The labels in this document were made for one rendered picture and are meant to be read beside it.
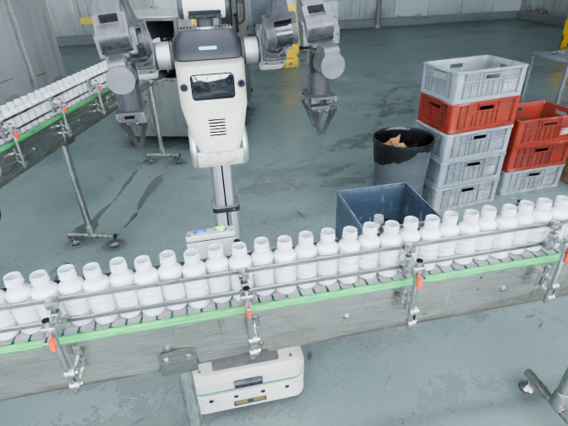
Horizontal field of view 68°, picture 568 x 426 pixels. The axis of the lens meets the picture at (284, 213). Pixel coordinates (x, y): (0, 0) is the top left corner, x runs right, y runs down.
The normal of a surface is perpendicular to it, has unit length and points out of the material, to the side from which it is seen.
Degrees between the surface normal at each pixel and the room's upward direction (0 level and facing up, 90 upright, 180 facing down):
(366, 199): 90
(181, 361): 90
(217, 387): 90
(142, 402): 0
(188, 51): 90
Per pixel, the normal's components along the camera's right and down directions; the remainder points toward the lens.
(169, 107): -0.11, 0.51
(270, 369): 0.08, -0.48
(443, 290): 0.21, 0.50
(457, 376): -0.03, -0.86
